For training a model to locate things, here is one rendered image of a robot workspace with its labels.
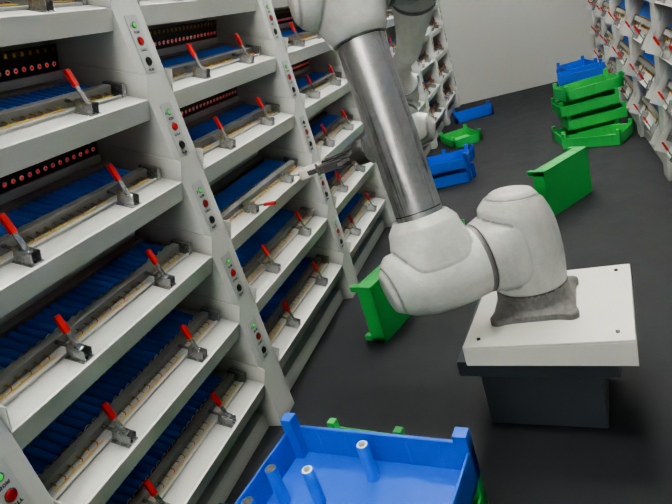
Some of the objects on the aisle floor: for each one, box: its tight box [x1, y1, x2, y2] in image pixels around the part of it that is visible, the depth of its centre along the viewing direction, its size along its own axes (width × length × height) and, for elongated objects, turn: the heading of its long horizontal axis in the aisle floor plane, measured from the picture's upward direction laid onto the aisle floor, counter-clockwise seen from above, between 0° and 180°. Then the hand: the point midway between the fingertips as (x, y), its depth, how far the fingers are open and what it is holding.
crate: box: [527, 146, 593, 216], centre depth 232 cm, size 8×30×20 cm, turn 162°
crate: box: [350, 265, 411, 343], centre depth 185 cm, size 8×30×20 cm, turn 0°
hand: (310, 171), depth 176 cm, fingers open, 3 cm apart
